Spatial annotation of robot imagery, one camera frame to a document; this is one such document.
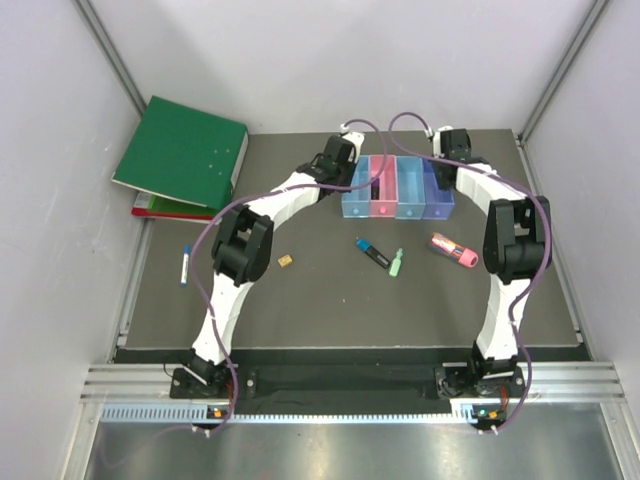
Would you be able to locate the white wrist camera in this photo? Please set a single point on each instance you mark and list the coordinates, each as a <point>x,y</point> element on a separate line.
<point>435,136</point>
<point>356,138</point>

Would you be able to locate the light blue drawer box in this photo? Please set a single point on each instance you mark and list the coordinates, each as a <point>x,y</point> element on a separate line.
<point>356,203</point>
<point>411,200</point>

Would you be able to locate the white marker blue cap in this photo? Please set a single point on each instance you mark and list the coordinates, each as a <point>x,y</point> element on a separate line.
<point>185,265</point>

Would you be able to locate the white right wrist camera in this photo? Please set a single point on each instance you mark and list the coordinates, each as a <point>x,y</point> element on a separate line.
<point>435,136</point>

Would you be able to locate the black marker purple cap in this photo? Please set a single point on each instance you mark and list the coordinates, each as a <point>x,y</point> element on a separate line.
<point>375,190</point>

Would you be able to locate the aluminium frame post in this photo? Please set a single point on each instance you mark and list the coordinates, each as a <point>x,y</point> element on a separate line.
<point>100,34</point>
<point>577,43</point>

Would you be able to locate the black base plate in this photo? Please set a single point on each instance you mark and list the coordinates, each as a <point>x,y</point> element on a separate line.
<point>337,383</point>

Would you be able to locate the red and green folder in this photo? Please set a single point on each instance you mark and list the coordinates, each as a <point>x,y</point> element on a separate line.
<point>147,205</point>

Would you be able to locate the small orange eraser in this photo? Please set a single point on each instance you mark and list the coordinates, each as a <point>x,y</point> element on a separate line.
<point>285,260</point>

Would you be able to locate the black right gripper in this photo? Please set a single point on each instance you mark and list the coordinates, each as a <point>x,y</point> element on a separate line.
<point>443,185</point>

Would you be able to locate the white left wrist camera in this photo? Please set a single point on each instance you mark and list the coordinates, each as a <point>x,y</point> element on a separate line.
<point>356,138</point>

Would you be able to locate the aluminium frame post left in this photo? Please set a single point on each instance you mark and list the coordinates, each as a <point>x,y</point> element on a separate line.
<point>100,34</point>

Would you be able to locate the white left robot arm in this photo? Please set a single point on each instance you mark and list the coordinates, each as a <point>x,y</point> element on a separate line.
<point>242,247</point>

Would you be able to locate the purple drawer box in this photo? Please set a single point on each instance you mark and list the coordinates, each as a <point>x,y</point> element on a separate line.
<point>439,204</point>

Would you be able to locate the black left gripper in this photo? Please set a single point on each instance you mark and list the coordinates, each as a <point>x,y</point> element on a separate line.
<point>351,166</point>

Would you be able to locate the colourful tube pink cap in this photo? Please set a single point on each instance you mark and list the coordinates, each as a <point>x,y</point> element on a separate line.
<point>464,256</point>

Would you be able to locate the aluminium frame post right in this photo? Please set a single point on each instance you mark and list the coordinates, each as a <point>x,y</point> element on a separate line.
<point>577,43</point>

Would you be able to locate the green ring binder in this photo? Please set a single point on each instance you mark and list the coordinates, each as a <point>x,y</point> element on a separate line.
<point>184,154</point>

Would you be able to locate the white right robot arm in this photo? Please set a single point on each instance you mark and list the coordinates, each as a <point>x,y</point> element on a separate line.
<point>516,246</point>

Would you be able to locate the black highlighter blue cap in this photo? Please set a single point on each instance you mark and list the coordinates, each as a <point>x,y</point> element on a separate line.
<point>364,246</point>

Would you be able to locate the aluminium front rail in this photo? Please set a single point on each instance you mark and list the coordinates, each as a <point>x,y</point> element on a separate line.
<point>555,382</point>

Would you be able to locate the pink drawer box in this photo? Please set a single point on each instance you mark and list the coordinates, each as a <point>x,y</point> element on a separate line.
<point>387,205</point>

